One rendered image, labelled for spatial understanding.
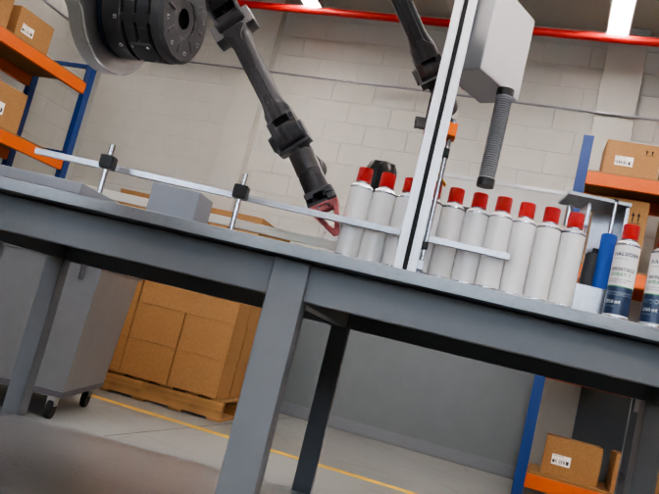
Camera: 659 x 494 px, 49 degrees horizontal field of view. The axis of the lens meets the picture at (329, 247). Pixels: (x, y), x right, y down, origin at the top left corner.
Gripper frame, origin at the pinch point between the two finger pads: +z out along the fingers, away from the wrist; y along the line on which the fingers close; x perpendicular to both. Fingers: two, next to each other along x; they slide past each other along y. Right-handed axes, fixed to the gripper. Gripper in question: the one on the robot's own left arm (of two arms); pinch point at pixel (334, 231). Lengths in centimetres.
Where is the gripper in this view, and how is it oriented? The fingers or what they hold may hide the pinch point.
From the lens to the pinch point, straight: 158.9
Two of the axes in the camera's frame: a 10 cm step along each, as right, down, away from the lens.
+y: 0.8, 1.4, 9.9
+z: 3.9, 9.1, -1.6
